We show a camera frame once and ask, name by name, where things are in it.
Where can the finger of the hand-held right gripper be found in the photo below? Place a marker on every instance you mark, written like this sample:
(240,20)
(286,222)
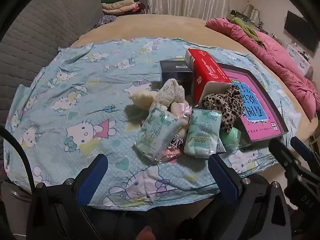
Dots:
(282,153)
(302,147)

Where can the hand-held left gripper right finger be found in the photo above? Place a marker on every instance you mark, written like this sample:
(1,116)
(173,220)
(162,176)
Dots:
(221,177)

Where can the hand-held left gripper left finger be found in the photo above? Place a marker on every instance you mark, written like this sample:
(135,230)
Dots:
(93,177)

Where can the cream plush bear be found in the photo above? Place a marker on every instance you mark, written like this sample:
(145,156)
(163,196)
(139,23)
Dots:
(142,100)

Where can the white floral cloth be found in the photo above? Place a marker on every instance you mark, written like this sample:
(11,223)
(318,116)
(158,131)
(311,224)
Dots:
(170,92)

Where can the mint green fluffy ball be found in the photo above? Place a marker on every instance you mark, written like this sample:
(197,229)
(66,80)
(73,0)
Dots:
(231,138)

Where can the green tissue packet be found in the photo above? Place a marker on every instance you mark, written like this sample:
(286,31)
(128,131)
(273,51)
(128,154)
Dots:
(155,132)
(203,132)

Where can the leopard print scarf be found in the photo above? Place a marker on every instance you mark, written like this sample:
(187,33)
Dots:
(225,107)

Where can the light blue cartoon printed blanket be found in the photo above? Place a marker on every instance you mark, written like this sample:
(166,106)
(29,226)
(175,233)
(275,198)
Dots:
(75,92)

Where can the white drawer cabinet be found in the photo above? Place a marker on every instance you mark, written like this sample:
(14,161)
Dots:
(297,57)

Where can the pink quilt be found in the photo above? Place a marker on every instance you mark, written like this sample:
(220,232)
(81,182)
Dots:
(275,57)

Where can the red tissue pack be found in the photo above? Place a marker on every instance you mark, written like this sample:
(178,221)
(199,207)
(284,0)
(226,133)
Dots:
(207,72)

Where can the dark blue box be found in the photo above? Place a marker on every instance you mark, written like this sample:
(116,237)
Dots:
(175,73)

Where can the green cloth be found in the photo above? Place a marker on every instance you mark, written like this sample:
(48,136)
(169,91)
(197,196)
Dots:
(246,28)

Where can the cluttered side table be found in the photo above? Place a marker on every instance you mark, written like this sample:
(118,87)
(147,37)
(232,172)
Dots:
(241,15)

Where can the grey quilted cover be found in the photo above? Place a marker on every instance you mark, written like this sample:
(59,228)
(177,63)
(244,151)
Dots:
(50,30)

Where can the dark patterned cloth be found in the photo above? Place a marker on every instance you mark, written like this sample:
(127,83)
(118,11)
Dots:
(106,21)

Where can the beige round bed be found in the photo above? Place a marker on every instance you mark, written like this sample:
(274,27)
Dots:
(175,27)

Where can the pile of folded clothes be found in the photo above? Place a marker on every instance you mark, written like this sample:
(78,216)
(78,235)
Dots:
(117,3)

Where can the black wall television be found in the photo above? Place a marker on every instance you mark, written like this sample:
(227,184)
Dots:
(300,30)

